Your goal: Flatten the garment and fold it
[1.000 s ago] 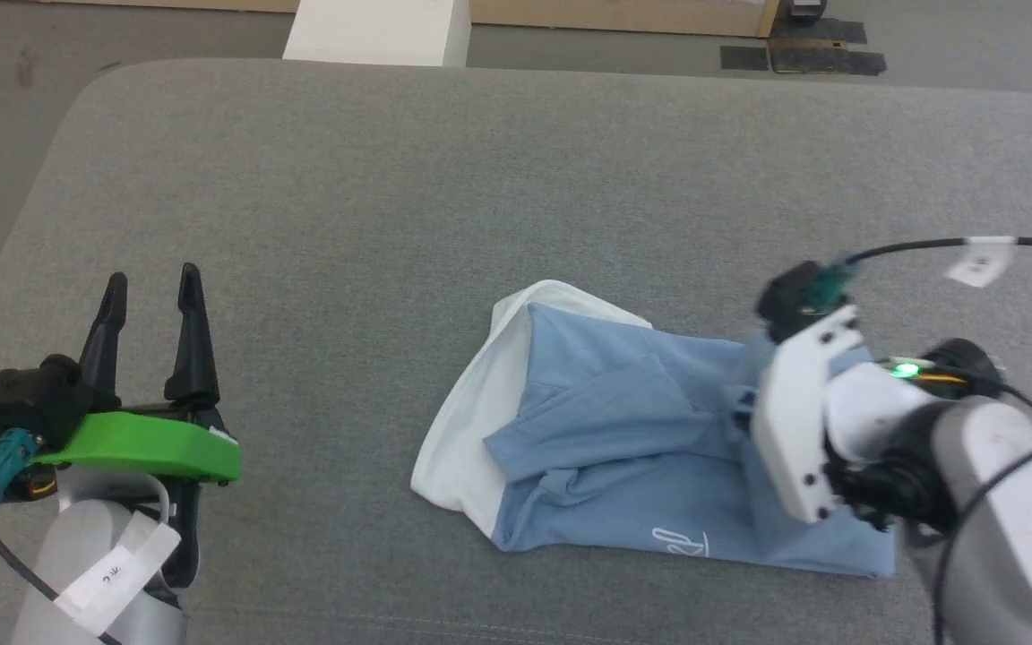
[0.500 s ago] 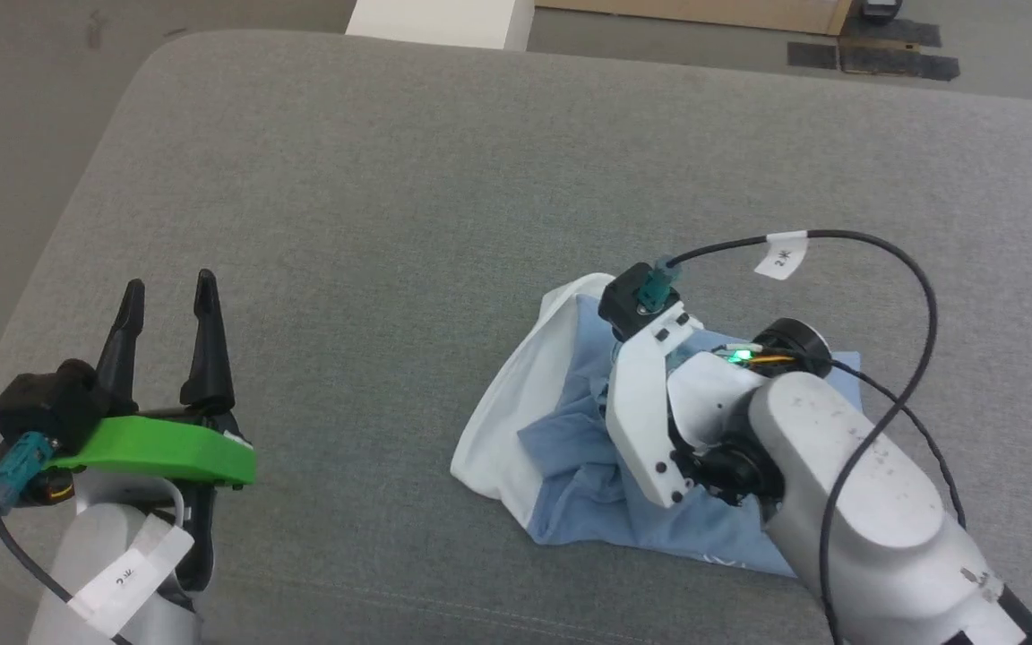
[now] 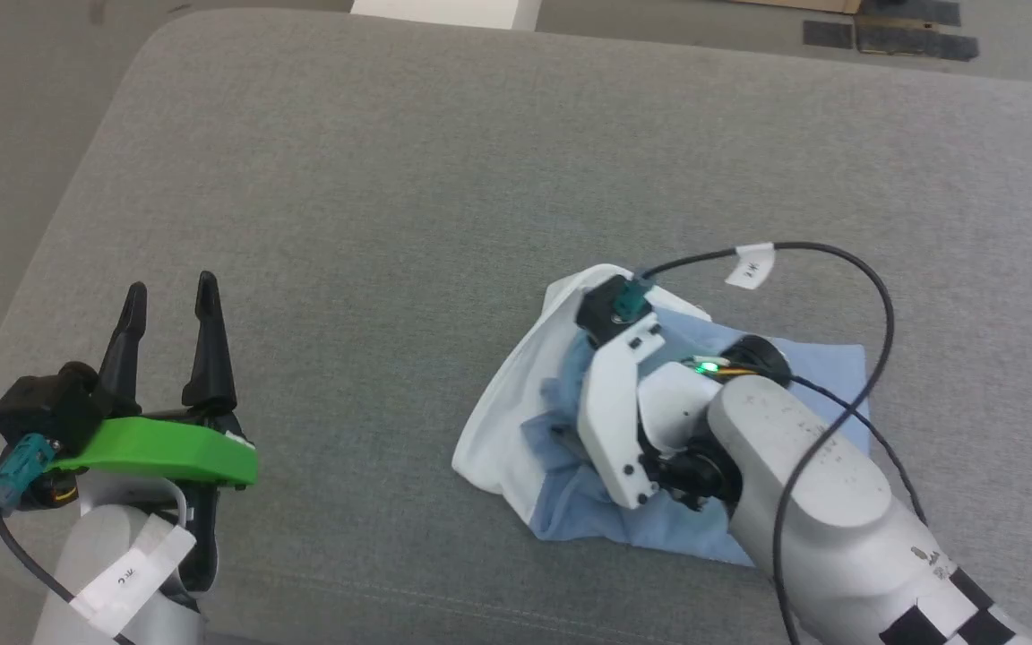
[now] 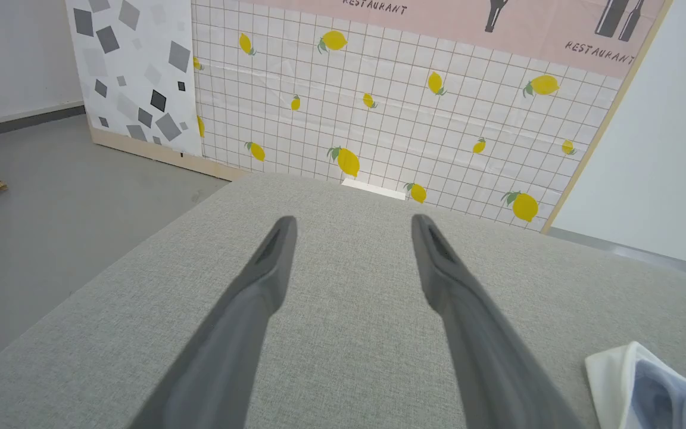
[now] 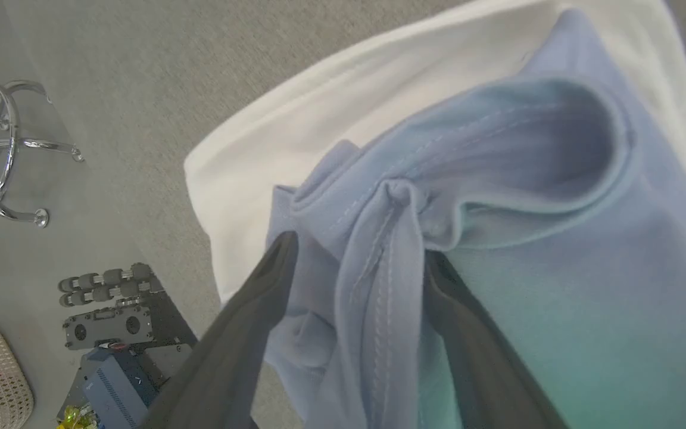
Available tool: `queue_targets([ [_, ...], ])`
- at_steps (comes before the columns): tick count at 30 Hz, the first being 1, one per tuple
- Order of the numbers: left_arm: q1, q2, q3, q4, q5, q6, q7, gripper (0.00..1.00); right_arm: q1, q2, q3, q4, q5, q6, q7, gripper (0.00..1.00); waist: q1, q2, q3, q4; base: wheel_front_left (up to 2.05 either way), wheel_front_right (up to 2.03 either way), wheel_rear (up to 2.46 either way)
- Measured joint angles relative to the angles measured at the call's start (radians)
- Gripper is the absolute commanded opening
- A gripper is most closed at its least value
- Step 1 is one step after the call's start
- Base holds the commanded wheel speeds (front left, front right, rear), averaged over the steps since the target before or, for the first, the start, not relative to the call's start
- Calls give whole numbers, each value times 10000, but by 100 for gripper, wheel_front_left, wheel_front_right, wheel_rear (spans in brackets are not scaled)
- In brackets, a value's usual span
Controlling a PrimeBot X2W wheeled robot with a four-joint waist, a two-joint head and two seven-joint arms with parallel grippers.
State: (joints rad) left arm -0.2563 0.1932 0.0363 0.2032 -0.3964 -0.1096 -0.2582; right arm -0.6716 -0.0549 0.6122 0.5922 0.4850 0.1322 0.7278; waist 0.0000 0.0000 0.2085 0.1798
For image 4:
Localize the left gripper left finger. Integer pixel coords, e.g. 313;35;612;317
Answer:
128;215;299;429

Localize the light blue polo shirt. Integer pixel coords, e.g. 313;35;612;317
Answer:
584;341;686;429

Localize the lemon print grid wall panel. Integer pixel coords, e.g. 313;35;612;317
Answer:
191;0;675;234

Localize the grey terrazzo print panel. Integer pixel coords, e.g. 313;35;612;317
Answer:
64;0;204;165

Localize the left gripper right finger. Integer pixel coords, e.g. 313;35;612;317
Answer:
411;214;585;429

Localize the grey fabric sofa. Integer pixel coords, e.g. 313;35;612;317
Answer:
0;172;686;429

